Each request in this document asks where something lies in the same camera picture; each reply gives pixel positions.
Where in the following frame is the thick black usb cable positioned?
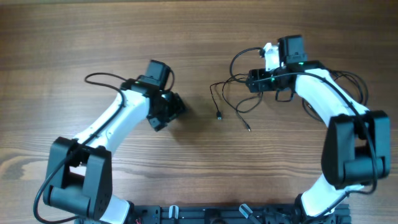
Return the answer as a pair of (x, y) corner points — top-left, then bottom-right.
(301, 70), (369, 123)

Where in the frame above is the thin black usb cable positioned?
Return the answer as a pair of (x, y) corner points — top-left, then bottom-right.
(221, 73), (265, 132)

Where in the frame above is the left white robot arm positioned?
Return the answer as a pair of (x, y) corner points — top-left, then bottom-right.
(33, 60), (186, 223)

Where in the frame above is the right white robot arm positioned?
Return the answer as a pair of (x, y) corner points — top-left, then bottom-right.
(245, 35), (391, 223)

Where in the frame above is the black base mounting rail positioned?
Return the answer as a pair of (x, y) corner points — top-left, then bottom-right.
(74, 203), (352, 224)

